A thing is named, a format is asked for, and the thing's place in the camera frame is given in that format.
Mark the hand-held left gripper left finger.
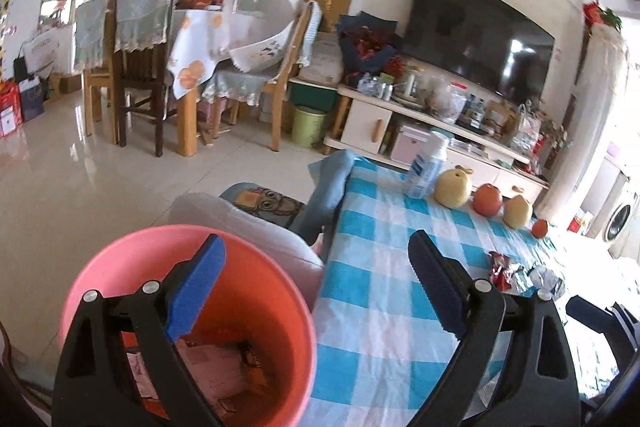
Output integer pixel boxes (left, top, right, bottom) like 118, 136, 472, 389
52, 233, 228, 427

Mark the gold framed wall picture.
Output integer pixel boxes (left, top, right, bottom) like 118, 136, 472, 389
300, 0, 353, 32

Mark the white mesh food cover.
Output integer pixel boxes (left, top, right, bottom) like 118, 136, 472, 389
222, 0, 303, 75

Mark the dark wooden dining chair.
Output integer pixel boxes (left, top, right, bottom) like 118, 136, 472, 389
107, 0, 180, 158

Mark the white plastic bottle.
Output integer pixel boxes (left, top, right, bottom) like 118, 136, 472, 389
402, 131, 449, 199

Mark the white bag with handles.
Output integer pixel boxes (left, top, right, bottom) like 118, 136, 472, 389
510, 104, 543, 152

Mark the white television stand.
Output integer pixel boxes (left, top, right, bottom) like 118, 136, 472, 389
322, 84, 551, 202

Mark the lace-covered standing air conditioner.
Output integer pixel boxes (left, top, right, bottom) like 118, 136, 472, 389
532, 24, 631, 218

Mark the pink plastic bucket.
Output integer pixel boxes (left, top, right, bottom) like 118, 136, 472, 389
59, 224, 318, 427

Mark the blue fabric chair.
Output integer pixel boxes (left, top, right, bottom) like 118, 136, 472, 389
292, 150, 356, 248

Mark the red apple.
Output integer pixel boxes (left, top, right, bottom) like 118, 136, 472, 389
472, 183, 503, 217

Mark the blue checked tablecloth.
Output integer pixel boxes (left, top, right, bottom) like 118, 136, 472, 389
295, 154, 626, 427

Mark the clear plastic bag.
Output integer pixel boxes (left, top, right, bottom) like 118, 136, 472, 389
430, 79, 468, 125

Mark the black flat television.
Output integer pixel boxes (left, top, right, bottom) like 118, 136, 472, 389
402, 0, 556, 95

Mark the glass electric kettle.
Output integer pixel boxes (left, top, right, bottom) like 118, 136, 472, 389
400, 67, 426, 100

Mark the red flower decoration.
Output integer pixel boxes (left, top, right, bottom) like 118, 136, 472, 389
582, 1, 623, 32

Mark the white washing machine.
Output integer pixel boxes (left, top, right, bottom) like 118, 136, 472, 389
585, 177, 640, 258

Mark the pink storage box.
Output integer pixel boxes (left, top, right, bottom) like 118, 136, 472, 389
390, 123, 432, 165

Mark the green waste bin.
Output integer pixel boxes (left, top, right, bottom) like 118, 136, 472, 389
291, 105, 328, 148

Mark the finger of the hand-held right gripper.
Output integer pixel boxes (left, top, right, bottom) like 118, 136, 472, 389
612, 302, 640, 353
566, 296, 623, 333

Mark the yellow pear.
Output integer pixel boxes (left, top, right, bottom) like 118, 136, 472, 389
433, 167, 473, 208
502, 195, 532, 229

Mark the red foil wrapper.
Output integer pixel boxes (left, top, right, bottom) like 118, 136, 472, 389
487, 251, 528, 293

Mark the white quilted bundle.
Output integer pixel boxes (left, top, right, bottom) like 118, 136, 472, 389
300, 32, 346, 85

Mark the lace-covered wooden chair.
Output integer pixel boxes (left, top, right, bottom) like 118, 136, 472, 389
75, 0, 118, 138

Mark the red gift bag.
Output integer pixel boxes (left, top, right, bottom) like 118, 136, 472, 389
0, 79, 23, 138

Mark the dark wrapped flower bouquet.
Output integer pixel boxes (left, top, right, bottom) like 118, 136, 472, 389
335, 11, 406, 75

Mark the light wooden dining chair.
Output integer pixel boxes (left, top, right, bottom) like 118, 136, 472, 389
200, 0, 323, 152

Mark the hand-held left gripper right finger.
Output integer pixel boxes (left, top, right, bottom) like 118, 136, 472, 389
407, 229, 583, 427

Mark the light grey cushion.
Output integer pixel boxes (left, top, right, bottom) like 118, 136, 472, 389
167, 192, 326, 308

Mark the owl print cushion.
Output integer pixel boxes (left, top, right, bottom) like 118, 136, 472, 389
219, 182, 307, 233

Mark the dining table orange-print cloth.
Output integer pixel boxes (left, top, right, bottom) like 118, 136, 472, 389
167, 7, 296, 158

